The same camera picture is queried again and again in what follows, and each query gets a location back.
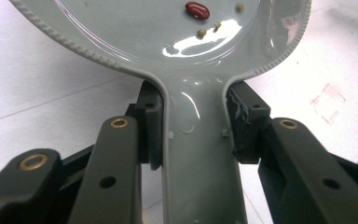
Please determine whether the grey dustpan with orange edge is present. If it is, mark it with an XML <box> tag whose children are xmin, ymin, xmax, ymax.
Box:
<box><xmin>8</xmin><ymin>0</ymin><xmax>312</xmax><ymax>224</ymax></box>

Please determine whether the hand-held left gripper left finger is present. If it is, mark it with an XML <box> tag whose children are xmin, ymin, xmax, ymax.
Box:
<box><xmin>68</xmin><ymin>79</ymin><xmax>164</xmax><ymax>224</ymax></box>

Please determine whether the single red kidney bean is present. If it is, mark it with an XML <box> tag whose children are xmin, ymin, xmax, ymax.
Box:
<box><xmin>185</xmin><ymin>1</ymin><xmax>211</xmax><ymax>21</ymax></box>

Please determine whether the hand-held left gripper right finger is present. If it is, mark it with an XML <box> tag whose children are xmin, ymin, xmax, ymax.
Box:
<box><xmin>227</xmin><ymin>81</ymin><xmax>358</xmax><ymax>224</ymax></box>

